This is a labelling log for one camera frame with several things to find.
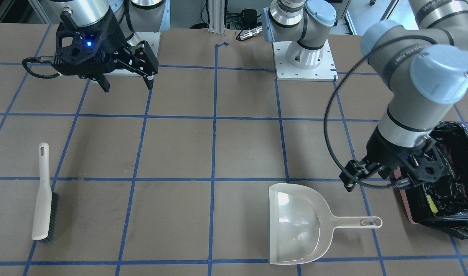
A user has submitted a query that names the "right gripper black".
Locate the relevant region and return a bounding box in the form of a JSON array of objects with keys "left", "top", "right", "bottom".
[{"left": 52, "top": 8, "right": 159, "bottom": 93}]

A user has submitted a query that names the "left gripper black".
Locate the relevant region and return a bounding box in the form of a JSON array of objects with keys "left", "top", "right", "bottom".
[{"left": 339, "top": 128, "right": 446, "bottom": 192}]

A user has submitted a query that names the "beige plastic dustpan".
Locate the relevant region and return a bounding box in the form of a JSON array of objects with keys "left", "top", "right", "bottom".
[{"left": 268, "top": 183, "right": 383, "bottom": 265}]

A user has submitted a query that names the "white hand brush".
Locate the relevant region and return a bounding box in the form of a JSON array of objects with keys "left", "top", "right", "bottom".
[{"left": 31, "top": 143, "right": 60, "bottom": 244}]

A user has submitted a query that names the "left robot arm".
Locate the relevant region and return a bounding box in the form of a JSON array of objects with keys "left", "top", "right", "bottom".
[{"left": 323, "top": 0, "right": 468, "bottom": 192}]

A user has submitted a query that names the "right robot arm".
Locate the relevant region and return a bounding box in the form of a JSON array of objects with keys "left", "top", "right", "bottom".
[{"left": 49, "top": 0, "right": 171, "bottom": 92}]

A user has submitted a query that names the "bin with black bag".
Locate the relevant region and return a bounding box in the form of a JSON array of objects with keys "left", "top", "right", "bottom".
[{"left": 401, "top": 121, "right": 468, "bottom": 240}]

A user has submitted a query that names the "yellow green sponge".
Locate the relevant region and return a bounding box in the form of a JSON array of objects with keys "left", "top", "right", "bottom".
[{"left": 426, "top": 194, "right": 438, "bottom": 214}]

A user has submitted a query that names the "black power adapter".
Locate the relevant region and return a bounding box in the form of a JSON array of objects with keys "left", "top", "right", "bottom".
[{"left": 241, "top": 8, "right": 257, "bottom": 25}]

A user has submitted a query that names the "aluminium frame post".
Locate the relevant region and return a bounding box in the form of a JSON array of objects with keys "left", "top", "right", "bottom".
[{"left": 207, "top": 0, "right": 226, "bottom": 35}]

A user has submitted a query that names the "silver cable connector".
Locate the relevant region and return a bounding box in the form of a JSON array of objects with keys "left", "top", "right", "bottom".
[{"left": 236, "top": 26, "right": 263, "bottom": 41}]

